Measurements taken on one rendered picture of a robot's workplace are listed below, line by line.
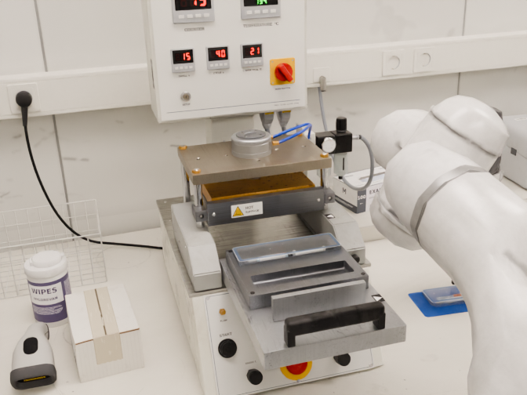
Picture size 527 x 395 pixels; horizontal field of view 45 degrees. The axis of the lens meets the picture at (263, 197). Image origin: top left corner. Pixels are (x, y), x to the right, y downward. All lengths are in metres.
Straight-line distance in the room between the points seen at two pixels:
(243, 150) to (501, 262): 0.69
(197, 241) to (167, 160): 0.66
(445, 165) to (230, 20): 0.72
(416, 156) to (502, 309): 0.21
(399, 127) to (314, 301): 0.29
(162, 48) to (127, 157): 0.53
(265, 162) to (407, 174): 0.52
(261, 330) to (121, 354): 0.38
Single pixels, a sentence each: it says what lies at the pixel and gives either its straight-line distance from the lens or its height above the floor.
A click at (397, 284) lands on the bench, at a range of 1.53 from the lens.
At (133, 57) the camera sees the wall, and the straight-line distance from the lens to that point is 1.72.
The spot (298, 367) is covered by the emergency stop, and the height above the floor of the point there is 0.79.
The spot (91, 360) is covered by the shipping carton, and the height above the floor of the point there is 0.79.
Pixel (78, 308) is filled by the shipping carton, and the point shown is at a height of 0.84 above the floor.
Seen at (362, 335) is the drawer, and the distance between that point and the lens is 0.96.
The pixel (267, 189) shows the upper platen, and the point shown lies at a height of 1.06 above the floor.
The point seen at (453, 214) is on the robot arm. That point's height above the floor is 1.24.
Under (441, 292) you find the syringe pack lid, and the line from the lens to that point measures 1.46.
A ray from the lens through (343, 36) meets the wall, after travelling 1.87.
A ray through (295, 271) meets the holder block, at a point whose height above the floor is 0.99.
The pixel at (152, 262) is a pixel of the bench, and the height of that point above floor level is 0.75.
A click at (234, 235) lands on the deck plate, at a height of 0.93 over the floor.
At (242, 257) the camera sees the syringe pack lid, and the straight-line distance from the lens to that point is 1.09.
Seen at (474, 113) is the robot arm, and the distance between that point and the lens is 0.83.
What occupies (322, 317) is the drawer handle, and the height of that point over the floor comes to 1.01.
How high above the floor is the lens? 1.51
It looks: 22 degrees down
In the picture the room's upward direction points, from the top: 2 degrees counter-clockwise
